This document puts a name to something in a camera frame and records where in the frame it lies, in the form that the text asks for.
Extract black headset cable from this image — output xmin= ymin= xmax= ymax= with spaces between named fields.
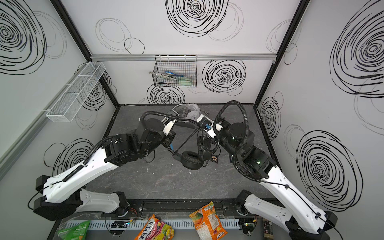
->
xmin=172 ymin=118 xmax=223 ymax=164

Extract black blue gaming headset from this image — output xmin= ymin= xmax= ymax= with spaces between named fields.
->
xmin=166 ymin=118 xmax=211 ymax=171

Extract white gaming headset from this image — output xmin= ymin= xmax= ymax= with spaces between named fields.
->
xmin=172 ymin=104 xmax=201 ymax=121

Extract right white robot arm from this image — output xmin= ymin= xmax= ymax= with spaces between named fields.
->
xmin=197 ymin=101 xmax=338 ymax=240

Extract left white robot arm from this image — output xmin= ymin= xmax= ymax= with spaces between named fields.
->
xmin=28 ymin=111 xmax=184 ymax=221

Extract small dark snack packet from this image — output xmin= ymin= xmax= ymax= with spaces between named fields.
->
xmin=210 ymin=156 xmax=219 ymax=164

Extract green items in basket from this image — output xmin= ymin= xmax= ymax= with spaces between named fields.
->
xmin=149 ymin=71 xmax=193 ymax=87

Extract orange snack bag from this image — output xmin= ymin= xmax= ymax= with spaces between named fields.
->
xmin=189 ymin=201 xmax=228 ymax=240

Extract Fox's candy bag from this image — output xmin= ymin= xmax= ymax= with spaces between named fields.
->
xmin=135 ymin=215 xmax=175 ymax=240

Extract dark can at base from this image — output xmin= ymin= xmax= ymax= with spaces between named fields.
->
xmin=263 ymin=219 xmax=274 ymax=240

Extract green snack bag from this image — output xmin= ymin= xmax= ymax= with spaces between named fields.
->
xmin=58 ymin=221 xmax=91 ymax=240

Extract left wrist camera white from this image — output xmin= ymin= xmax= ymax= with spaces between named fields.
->
xmin=163 ymin=120 xmax=176 ymax=136

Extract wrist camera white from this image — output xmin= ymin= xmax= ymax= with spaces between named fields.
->
xmin=197 ymin=115 xmax=216 ymax=139
xmin=163 ymin=120 xmax=176 ymax=136

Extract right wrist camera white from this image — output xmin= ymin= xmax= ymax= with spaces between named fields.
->
xmin=197 ymin=115 xmax=216 ymax=139

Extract black wire wall basket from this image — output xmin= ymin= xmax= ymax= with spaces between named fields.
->
xmin=150 ymin=60 xmax=198 ymax=88

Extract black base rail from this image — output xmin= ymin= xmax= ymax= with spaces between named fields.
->
xmin=101 ymin=197 xmax=289 ymax=219

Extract white slotted cable duct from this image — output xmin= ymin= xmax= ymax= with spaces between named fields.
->
xmin=64 ymin=218 xmax=241 ymax=231

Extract clear plastic wall shelf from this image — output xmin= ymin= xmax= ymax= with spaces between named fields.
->
xmin=46 ymin=62 xmax=106 ymax=123

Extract aluminium wall rail back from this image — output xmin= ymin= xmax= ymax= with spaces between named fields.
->
xmin=91 ymin=53 xmax=277 ymax=62

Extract aluminium wall rail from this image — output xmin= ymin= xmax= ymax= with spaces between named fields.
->
xmin=1 ymin=62 xmax=88 ymax=181
xmin=91 ymin=53 xmax=277 ymax=62

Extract black corner frame post right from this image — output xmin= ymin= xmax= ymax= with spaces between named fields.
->
xmin=254 ymin=0 xmax=310 ymax=108

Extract black corner frame post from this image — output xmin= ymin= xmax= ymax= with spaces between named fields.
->
xmin=50 ymin=0 xmax=120 ymax=109
xmin=254 ymin=0 xmax=310 ymax=108

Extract aluminium wall rail left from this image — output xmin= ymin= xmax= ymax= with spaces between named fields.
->
xmin=1 ymin=62 xmax=88 ymax=181

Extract black corner frame post left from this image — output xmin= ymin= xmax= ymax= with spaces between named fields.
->
xmin=50 ymin=0 xmax=120 ymax=109

